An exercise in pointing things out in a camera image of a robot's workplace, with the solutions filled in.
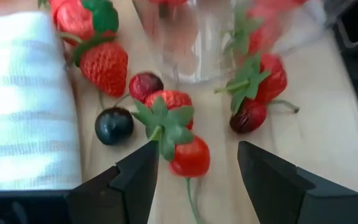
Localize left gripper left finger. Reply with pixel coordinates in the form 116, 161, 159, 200
68, 140, 160, 224

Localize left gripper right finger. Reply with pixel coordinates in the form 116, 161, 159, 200
237, 140, 358, 224

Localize black toy cherry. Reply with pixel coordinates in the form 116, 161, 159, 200
94, 107, 135, 146

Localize bright red toy cherry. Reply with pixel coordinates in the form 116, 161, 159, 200
168, 135, 211, 224

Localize dark red toy cherry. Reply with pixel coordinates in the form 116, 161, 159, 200
229, 98, 300, 135
128, 72, 165, 104

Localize white checked dish towel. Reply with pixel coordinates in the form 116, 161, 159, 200
0, 11, 83, 191

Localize clear plastic tupperware container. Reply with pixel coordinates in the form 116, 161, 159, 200
132, 0, 329, 85

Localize toy strawberry large green cap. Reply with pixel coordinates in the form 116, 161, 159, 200
50, 0, 120, 46

